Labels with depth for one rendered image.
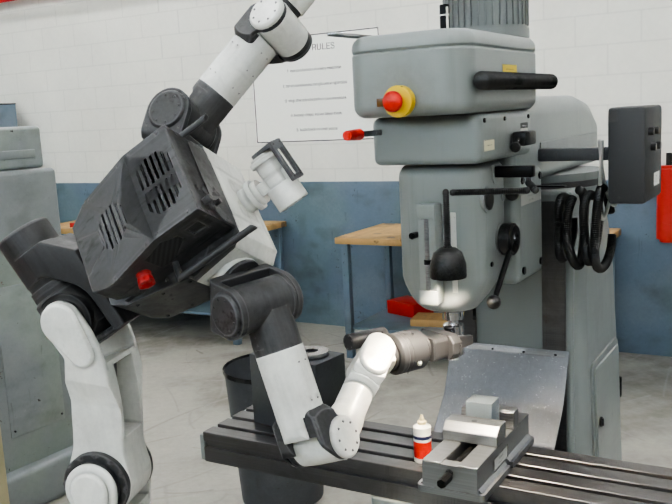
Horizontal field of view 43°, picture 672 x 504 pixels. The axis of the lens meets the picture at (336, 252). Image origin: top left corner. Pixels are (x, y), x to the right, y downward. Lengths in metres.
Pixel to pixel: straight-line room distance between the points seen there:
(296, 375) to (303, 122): 5.55
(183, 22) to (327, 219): 2.17
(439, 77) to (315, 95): 5.33
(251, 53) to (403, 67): 0.32
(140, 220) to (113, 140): 6.80
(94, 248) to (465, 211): 0.74
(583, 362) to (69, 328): 1.27
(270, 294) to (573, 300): 0.95
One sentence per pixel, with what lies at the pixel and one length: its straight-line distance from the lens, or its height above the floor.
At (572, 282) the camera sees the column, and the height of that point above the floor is 1.30.
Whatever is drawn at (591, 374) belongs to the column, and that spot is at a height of 1.04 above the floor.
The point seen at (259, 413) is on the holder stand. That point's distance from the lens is 2.24.
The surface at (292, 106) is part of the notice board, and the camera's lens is 7.05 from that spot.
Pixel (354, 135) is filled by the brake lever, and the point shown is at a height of 1.70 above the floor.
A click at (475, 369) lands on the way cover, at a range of 2.30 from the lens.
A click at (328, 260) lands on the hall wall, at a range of 7.00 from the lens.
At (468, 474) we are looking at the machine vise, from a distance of 1.78.
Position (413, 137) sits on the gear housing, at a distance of 1.75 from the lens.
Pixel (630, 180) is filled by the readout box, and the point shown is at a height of 1.57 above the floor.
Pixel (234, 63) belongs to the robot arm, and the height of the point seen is 1.85.
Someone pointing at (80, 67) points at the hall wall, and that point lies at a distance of 8.59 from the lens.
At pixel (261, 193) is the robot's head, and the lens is 1.65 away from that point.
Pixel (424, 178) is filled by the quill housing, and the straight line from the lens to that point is 1.78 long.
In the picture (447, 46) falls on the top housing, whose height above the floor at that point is 1.86.
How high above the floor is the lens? 1.74
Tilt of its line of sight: 9 degrees down
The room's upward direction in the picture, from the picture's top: 3 degrees counter-clockwise
